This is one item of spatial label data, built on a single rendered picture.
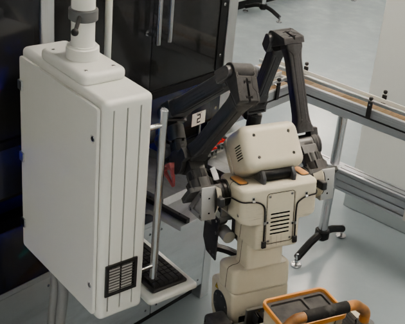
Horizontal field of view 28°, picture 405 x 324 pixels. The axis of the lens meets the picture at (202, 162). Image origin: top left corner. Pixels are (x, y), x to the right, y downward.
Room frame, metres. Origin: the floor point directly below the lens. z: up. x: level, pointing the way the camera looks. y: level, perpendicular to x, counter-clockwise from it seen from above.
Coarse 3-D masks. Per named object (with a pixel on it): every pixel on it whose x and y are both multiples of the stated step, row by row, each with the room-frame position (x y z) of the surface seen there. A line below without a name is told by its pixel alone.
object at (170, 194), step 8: (152, 152) 3.00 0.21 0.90; (152, 160) 2.97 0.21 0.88; (152, 168) 2.90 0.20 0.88; (152, 176) 2.83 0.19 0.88; (176, 176) 2.85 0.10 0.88; (184, 176) 2.86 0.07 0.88; (152, 184) 2.77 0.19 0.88; (168, 184) 2.78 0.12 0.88; (176, 184) 2.78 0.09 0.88; (184, 184) 2.79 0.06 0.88; (152, 192) 2.70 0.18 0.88; (168, 192) 2.72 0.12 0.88; (176, 192) 2.66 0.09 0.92; (184, 192) 2.70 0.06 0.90; (168, 200) 2.63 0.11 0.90; (176, 200) 2.66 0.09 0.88
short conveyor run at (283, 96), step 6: (276, 78) 3.92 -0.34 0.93; (282, 78) 3.83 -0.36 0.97; (276, 84) 3.74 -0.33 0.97; (282, 84) 3.85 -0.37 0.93; (270, 90) 3.75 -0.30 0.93; (276, 90) 3.74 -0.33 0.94; (282, 90) 3.79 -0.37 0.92; (288, 90) 3.83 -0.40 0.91; (270, 96) 3.72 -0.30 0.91; (276, 96) 3.74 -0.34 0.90; (282, 96) 3.80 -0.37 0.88; (288, 96) 3.84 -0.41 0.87; (270, 102) 3.72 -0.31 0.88; (276, 102) 3.76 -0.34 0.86; (282, 102) 3.80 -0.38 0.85; (270, 108) 3.72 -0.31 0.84
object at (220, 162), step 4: (224, 136) 3.20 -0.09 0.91; (220, 152) 3.10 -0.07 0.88; (224, 152) 3.11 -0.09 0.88; (220, 156) 3.07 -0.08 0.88; (224, 156) 3.07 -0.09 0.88; (208, 160) 3.02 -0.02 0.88; (212, 160) 3.02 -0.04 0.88; (216, 160) 3.03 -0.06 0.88; (220, 160) 3.03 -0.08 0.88; (224, 160) 3.03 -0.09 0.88; (208, 164) 2.98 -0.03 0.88; (212, 164) 2.99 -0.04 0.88; (216, 164) 2.99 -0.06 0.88; (220, 164) 3.00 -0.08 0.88; (224, 164) 3.00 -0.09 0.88; (208, 168) 2.91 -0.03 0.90; (216, 168) 2.89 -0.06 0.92; (220, 168) 2.95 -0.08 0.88; (224, 168) 2.96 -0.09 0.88; (228, 168) 2.96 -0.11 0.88; (220, 172) 2.87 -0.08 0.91; (224, 172) 2.86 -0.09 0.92; (228, 172) 2.93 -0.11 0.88
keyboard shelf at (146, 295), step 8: (144, 240) 2.48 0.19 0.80; (192, 280) 2.26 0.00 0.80; (144, 288) 2.19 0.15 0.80; (168, 288) 2.21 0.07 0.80; (176, 288) 2.21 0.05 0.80; (184, 288) 2.22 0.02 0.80; (192, 288) 2.24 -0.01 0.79; (144, 296) 2.15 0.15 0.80; (152, 296) 2.15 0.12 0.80; (160, 296) 2.16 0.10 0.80; (168, 296) 2.18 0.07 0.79; (152, 304) 2.13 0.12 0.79
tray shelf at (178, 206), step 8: (168, 152) 3.06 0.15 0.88; (152, 208) 2.59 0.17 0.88; (176, 208) 2.60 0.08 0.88; (184, 208) 2.61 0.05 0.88; (168, 216) 2.54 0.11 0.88; (192, 216) 2.56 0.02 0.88; (168, 224) 2.52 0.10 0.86; (176, 224) 2.49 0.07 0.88; (184, 224) 2.50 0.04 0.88; (192, 224) 2.53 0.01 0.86
